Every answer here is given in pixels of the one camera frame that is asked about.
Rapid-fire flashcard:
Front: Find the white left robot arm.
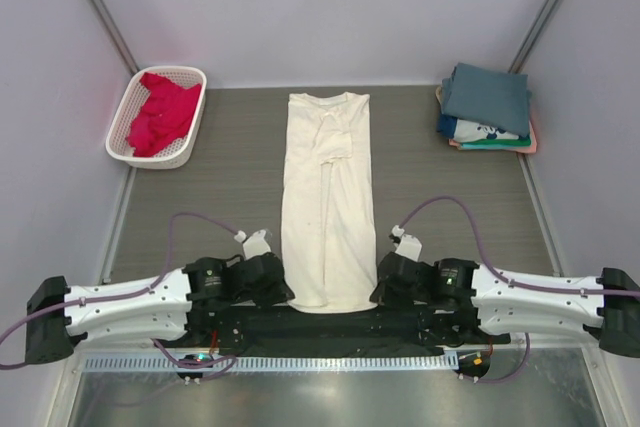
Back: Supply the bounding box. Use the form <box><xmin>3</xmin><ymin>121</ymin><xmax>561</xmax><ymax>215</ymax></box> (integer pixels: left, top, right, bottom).
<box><xmin>24</xmin><ymin>252</ymin><xmax>295</xmax><ymax>365</ymax></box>

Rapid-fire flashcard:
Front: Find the cream white t shirt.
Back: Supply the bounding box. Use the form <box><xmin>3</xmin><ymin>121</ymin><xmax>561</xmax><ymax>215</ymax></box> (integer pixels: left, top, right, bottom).
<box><xmin>281</xmin><ymin>92</ymin><xmax>377</xmax><ymax>314</ymax></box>

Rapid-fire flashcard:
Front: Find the folded white blue patterned shirt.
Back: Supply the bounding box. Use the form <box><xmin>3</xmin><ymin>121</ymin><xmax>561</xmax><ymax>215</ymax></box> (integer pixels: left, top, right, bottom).
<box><xmin>436</xmin><ymin>114</ymin><xmax>521</xmax><ymax>143</ymax></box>

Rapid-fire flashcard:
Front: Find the folded grey-blue t shirt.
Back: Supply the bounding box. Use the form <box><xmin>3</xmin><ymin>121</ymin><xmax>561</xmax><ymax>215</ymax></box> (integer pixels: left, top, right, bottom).
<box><xmin>441</xmin><ymin>62</ymin><xmax>530</xmax><ymax>137</ymax></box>

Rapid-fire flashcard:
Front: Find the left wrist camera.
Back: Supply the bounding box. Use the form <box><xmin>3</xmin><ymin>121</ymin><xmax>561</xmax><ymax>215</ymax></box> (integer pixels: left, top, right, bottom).
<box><xmin>234</xmin><ymin>229</ymin><xmax>272</xmax><ymax>259</ymax></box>

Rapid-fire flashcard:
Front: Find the red t shirt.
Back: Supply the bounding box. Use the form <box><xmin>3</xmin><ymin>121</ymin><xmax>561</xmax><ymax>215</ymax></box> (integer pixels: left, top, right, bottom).
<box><xmin>127</xmin><ymin>73</ymin><xmax>202</xmax><ymax>157</ymax></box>

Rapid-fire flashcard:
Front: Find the white perforated plastic basket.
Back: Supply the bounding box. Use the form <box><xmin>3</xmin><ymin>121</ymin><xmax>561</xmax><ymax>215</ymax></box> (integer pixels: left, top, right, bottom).
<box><xmin>105</xmin><ymin>66</ymin><xmax>207</xmax><ymax>170</ymax></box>

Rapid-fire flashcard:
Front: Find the slotted grey cable duct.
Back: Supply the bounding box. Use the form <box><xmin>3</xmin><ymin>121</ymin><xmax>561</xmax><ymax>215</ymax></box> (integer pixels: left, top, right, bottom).
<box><xmin>82</xmin><ymin>352</ymin><xmax>459</xmax><ymax>373</ymax></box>

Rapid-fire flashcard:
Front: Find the folded green t shirt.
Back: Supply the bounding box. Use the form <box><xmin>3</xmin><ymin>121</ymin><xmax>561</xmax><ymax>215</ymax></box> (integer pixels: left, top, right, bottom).
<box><xmin>458</xmin><ymin>137</ymin><xmax>536</xmax><ymax>151</ymax></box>

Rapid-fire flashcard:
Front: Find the left aluminium frame post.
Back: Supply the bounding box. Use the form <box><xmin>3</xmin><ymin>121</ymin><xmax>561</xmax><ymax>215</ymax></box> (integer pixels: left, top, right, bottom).
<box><xmin>87</xmin><ymin>0</ymin><xmax>140</xmax><ymax>75</ymax></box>

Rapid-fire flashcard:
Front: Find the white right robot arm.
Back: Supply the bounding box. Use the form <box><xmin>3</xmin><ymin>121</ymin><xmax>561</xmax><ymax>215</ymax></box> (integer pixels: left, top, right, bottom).
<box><xmin>370</xmin><ymin>252</ymin><xmax>639</xmax><ymax>358</ymax></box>

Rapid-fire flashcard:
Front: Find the aluminium frame post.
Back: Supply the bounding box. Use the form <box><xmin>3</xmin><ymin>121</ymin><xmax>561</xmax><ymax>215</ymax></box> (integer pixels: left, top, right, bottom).
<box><xmin>509</xmin><ymin>0</ymin><xmax>563</xmax><ymax>73</ymax></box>
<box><xmin>87</xmin><ymin>0</ymin><xmax>140</xmax><ymax>75</ymax></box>

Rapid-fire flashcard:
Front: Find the right aluminium frame post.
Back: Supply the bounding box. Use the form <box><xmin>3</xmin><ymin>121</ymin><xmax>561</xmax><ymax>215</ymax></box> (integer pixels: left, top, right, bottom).
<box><xmin>509</xmin><ymin>0</ymin><xmax>563</xmax><ymax>73</ymax></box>

